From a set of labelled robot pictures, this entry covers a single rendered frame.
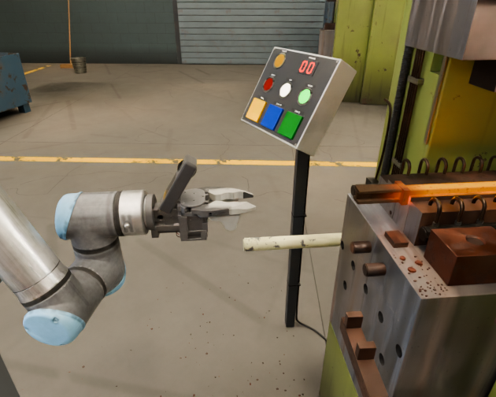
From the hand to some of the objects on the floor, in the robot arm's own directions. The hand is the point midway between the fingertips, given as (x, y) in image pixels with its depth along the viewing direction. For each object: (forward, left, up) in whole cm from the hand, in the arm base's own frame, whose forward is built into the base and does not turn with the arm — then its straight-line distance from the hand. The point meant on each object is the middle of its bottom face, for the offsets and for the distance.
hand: (247, 198), depth 75 cm
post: (+37, +51, -100) cm, 118 cm away
